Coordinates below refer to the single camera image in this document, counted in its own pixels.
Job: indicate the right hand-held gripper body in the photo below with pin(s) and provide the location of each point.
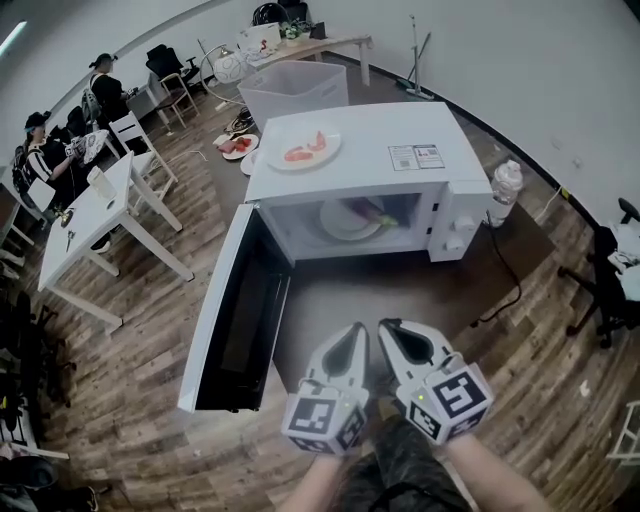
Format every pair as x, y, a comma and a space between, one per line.
460, 395

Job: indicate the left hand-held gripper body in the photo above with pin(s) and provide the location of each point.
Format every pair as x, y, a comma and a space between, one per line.
312, 417

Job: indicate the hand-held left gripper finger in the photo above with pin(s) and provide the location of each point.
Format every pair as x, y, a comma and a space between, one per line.
317, 370
361, 375

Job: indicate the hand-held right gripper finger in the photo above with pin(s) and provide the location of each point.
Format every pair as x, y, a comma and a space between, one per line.
445, 352
395, 365

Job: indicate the white plate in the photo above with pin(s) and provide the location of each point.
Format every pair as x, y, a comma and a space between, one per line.
247, 162
345, 225
237, 155
327, 152

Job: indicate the purple eggplant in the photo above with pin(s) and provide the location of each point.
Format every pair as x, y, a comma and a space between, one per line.
367, 209

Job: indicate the white microwave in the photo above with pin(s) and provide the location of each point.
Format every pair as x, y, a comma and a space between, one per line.
365, 175

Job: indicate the person's left forearm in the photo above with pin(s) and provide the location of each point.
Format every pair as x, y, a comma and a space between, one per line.
320, 485

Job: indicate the person's right forearm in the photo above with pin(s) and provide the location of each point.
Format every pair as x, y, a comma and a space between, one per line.
490, 480

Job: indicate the person's camouflage shorts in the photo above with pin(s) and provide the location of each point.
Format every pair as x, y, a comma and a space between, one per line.
405, 460

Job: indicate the white paper scrap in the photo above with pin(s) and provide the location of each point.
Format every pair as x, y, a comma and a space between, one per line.
585, 389

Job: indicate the clear plastic bottle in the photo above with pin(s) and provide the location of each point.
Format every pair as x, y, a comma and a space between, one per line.
505, 195

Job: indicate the pink shrimp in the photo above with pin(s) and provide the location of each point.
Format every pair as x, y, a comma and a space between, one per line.
317, 141
299, 155

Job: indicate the red vegetable pieces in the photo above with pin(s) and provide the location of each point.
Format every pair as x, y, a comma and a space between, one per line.
242, 144

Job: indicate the pink meat piece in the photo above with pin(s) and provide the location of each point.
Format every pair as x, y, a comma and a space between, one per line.
226, 147

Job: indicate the floor mop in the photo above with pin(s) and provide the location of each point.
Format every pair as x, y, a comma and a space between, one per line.
417, 91

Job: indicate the white table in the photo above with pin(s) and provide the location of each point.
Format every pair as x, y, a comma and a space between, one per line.
95, 225

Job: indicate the scissors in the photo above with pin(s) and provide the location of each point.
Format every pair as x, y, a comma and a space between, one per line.
70, 240

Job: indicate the white cup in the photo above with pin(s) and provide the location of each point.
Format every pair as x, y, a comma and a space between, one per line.
102, 184

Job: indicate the white plastic storage bin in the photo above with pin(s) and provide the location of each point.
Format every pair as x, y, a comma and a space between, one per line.
300, 80

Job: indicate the light wooden chair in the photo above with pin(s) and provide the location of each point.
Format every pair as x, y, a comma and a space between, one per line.
177, 97

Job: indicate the white chair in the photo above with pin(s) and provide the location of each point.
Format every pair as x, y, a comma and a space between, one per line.
125, 130

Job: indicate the white globe floor lamp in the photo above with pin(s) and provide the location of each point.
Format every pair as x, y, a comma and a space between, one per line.
230, 70

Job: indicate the light wooden bench table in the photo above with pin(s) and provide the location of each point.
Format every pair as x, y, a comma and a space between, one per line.
325, 45

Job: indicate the white paper bag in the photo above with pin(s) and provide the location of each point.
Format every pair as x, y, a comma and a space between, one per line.
257, 40

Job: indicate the green potted plant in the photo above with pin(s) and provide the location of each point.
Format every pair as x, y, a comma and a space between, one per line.
295, 31

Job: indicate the black box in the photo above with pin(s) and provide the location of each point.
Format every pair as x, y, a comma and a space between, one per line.
318, 30

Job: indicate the white frame stand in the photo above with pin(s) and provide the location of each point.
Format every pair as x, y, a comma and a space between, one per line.
627, 435

